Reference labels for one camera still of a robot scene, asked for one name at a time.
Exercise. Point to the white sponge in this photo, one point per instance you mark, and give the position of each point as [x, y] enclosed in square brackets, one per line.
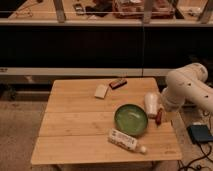
[101, 91]

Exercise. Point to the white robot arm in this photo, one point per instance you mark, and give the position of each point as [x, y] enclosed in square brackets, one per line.
[187, 83]

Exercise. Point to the brown chocolate bar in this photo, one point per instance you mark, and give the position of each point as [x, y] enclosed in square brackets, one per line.
[117, 83]

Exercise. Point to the wooden folding table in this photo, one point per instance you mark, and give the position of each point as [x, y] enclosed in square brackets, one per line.
[76, 124]

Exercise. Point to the green bowl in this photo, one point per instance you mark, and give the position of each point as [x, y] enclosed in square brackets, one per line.
[131, 119]

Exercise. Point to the white cup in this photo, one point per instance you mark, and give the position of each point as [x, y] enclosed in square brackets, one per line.
[151, 104]

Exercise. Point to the white plastic bottle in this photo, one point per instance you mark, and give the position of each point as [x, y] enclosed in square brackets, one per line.
[126, 142]

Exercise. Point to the red small object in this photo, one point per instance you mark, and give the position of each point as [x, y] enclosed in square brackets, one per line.
[159, 116]

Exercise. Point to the red tray on shelf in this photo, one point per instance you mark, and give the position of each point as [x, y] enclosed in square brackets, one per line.
[135, 9]

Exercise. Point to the black device on shelf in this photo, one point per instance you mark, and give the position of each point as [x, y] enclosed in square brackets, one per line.
[79, 9]

